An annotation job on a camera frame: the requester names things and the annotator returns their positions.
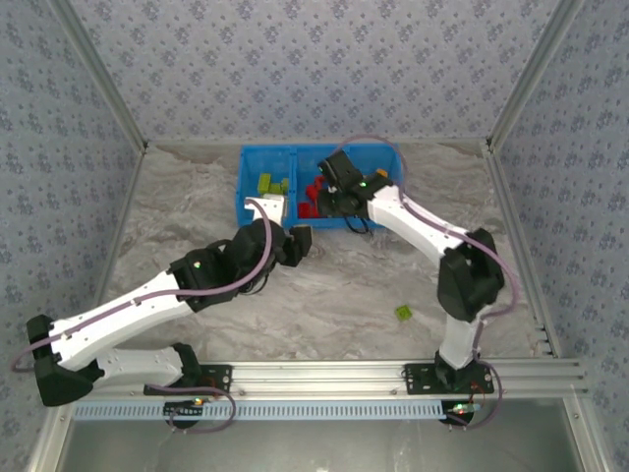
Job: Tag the small LED controller board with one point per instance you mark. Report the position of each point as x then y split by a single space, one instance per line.
459 410
184 410

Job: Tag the aluminium side frame rail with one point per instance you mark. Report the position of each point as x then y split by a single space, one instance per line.
523 246
122 216

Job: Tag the aluminium frame post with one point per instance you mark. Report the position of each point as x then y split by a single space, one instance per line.
102 74
533 74

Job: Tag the aluminium front frame rail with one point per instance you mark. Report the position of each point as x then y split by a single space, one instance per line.
319 378

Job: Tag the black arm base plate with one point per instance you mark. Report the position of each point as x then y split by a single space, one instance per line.
417 378
221 376

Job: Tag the blue three-compartment bin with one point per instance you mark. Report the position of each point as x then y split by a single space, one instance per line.
275 159

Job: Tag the orange lego brick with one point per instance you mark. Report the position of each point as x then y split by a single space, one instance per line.
381 173

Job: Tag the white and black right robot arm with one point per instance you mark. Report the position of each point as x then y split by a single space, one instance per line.
408 226

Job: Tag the red lego frame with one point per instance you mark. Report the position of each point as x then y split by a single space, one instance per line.
310 189

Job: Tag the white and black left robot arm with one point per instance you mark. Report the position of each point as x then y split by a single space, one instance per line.
123 319

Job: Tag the small green lego brick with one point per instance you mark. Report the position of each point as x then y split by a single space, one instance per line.
404 313

